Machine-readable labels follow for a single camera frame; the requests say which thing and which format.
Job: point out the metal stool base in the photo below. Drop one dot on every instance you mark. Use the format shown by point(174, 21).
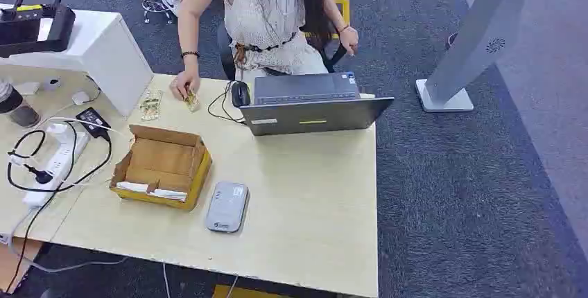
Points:
point(155, 5)

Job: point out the white floor stand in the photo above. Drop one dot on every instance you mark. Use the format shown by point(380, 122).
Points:
point(477, 39)

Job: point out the grey card reader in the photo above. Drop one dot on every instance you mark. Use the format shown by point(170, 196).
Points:
point(227, 206)

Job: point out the black router with antennas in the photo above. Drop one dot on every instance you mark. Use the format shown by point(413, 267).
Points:
point(32, 32)

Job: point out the small white charger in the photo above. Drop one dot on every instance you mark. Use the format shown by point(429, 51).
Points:
point(80, 98)

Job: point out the yellow box under desk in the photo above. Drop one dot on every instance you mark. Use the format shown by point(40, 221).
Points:
point(239, 292)

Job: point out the grey laptop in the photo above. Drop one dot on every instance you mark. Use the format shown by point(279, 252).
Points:
point(312, 114)

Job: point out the brown cardboard carton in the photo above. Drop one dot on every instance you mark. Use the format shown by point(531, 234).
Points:
point(14, 259)

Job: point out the person in pale dress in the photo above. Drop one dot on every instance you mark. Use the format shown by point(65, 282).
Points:
point(266, 25)

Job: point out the person's left hand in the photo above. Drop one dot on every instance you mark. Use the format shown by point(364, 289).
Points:
point(350, 39)

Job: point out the open cardboard box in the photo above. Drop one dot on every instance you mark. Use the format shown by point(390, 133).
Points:
point(161, 162)

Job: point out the black office chair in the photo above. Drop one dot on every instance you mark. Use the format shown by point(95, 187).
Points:
point(226, 57)

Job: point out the dark drink cup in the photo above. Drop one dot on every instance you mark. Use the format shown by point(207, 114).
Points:
point(16, 107)

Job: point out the black power adapter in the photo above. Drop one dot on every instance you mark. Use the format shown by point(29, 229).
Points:
point(93, 122)

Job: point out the black computer mouse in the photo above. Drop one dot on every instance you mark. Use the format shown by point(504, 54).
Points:
point(240, 94)

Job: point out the white power strip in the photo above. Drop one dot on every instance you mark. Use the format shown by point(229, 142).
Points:
point(59, 165)

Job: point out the person's right hand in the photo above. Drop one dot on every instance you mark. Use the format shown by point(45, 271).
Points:
point(183, 84)

